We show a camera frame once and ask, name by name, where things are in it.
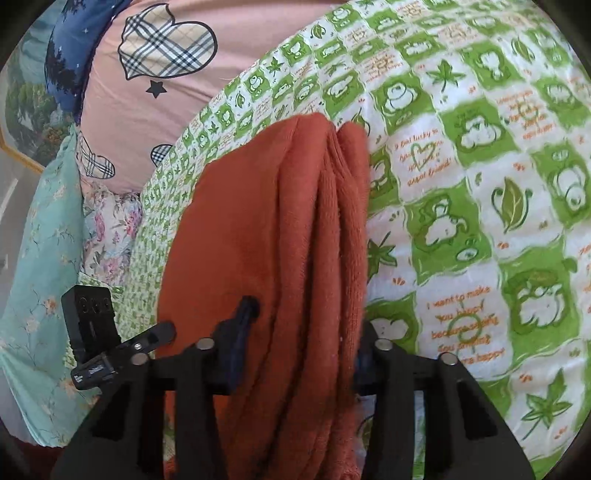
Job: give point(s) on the gold framed landscape painting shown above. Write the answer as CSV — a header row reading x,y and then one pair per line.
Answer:
x,y
33,125

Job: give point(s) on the dark blue starry pillow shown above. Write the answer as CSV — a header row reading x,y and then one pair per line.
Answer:
x,y
71,47

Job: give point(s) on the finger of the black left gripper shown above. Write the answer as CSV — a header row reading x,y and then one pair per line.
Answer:
x,y
147,341

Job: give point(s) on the green white patterned bedsheet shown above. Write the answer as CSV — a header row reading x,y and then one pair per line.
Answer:
x,y
478,120

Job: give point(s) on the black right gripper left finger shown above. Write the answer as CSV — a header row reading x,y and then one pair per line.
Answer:
x,y
122,436

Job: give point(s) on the light teal floral cloth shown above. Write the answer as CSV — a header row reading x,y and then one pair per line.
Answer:
x,y
34,338

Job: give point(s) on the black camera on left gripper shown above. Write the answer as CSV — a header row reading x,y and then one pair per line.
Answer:
x,y
89,318

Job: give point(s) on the rust orange knit sweater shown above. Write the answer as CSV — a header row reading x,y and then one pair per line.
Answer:
x,y
281,219

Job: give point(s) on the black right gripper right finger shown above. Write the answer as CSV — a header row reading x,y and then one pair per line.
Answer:
x,y
466,436

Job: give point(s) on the pink quilt with plaid hearts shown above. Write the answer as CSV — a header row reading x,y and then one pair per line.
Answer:
x,y
147,92

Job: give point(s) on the floral pastel blanket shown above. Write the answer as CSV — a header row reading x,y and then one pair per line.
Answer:
x,y
110,225

